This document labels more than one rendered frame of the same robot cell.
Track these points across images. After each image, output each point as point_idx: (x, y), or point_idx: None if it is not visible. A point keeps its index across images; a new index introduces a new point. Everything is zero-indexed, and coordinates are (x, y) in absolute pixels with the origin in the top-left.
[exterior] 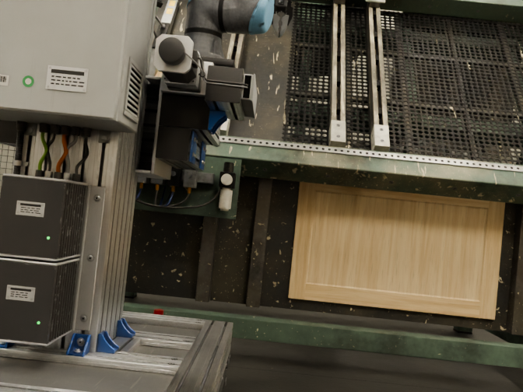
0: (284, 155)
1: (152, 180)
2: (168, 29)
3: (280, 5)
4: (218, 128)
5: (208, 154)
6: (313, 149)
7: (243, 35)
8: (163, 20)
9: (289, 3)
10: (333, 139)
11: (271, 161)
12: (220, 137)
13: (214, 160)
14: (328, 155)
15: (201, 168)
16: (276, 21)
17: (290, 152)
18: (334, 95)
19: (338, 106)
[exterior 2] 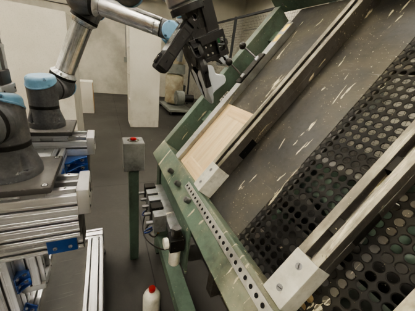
0: (213, 256)
1: (147, 209)
2: (260, 60)
3: (154, 65)
4: (53, 229)
5: (179, 207)
6: (239, 276)
7: (307, 63)
8: (265, 50)
9: (191, 50)
10: (267, 286)
11: (201, 252)
12: (195, 194)
13: (181, 215)
14: (249, 304)
15: (60, 252)
16: (197, 81)
17: (220, 257)
18: (347, 199)
19: (337, 228)
